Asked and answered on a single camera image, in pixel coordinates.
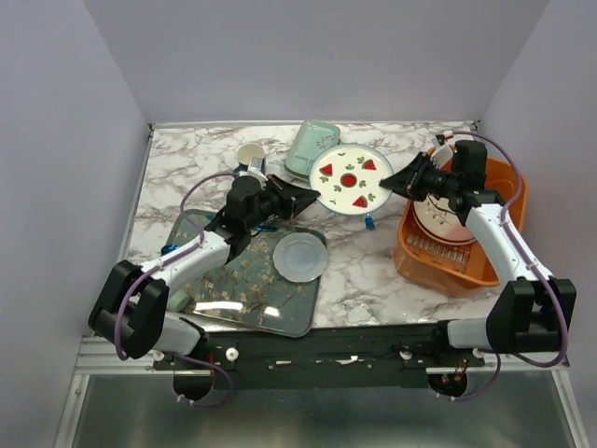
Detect light blue scalloped plate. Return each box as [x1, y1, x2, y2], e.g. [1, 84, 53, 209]
[272, 232, 328, 283]

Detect blue metallic spoon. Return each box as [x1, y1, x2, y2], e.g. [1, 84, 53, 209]
[160, 244, 179, 256]

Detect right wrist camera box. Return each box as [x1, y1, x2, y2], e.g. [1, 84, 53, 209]
[430, 131, 454, 169]

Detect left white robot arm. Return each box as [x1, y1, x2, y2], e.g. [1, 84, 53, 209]
[88, 175, 320, 369]

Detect dark green mug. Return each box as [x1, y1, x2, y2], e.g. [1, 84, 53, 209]
[234, 143, 266, 175]

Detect orange plastic bin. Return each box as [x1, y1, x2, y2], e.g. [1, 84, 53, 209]
[393, 147, 531, 300]

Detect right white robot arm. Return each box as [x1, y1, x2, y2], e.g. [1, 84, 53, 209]
[380, 132, 576, 368]

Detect mint rectangular dish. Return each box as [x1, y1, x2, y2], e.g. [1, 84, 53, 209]
[284, 163, 309, 183]
[285, 119, 340, 175]

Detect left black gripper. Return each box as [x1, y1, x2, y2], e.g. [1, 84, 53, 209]
[246, 174, 321, 231]

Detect pink and cream plate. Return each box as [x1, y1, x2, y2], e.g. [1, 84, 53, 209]
[412, 195, 475, 245]

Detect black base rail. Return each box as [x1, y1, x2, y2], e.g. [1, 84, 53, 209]
[132, 323, 485, 398]

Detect floral blossom tray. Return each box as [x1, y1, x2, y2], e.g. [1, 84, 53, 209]
[181, 223, 326, 338]

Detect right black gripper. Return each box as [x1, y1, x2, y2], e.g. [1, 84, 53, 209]
[379, 151, 459, 203]

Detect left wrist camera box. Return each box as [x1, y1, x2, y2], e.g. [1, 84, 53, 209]
[246, 157, 267, 184]

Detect pale green cup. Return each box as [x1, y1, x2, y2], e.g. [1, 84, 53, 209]
[166, 289, 190, 313]

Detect blue plastic fork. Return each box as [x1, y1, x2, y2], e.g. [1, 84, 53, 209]
[365, 214, 376, 231]

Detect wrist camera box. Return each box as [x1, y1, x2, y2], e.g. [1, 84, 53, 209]
[246, 157, 267, 184]
[430, 131, 454, 169]

